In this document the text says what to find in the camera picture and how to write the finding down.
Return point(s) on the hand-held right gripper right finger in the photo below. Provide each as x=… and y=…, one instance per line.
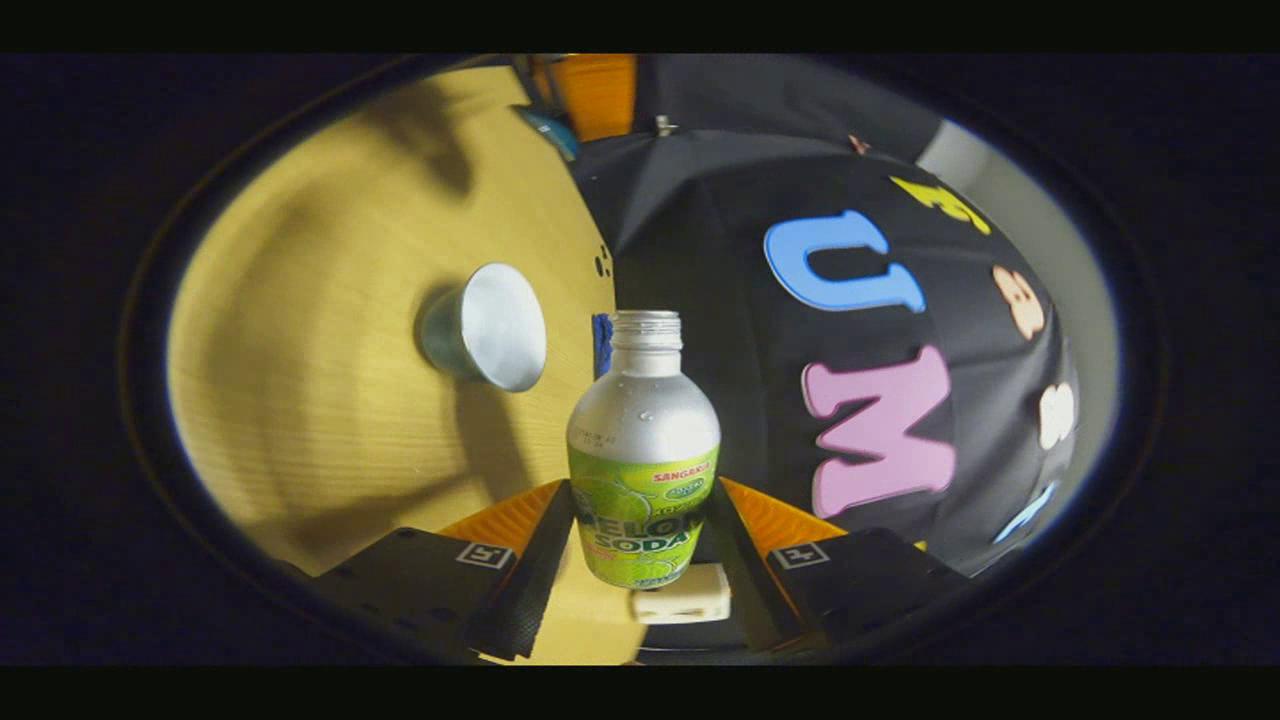
x=742, y=590

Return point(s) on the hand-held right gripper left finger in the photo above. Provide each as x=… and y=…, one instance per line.
x=535, y=585

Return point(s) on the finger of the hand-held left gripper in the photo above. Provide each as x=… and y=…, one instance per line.
x=595, y=95

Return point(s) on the silver green-label water bottle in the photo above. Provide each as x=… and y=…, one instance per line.
x=645, y=430

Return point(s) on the teal teacup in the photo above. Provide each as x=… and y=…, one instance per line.
x=490, y=328

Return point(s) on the white toaster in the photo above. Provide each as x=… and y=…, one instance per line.
x=690, y=595

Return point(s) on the metal binder clip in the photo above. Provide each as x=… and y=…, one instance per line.
x=664, y=125

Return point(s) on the black backdrop cloth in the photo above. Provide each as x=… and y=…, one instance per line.
x=700, y=250

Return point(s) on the blue folded towel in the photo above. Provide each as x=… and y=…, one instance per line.
x=602, y=345

